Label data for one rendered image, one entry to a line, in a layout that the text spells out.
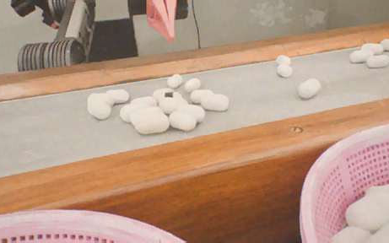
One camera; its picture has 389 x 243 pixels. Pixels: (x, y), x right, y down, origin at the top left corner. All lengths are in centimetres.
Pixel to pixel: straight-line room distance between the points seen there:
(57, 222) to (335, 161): 17
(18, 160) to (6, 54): 226
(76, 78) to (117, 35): 187
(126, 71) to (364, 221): 44
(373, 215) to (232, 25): 243
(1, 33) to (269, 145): 242
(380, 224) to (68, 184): 19
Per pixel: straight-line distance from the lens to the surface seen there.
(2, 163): 34
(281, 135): 25
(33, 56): 79
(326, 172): 21
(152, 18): 53
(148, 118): 32
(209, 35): 254
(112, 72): 55
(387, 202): 23
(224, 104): 36
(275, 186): 24
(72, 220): 18
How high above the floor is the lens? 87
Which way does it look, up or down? 22 degrees down
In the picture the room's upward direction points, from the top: 5 degrees counter-clockwise
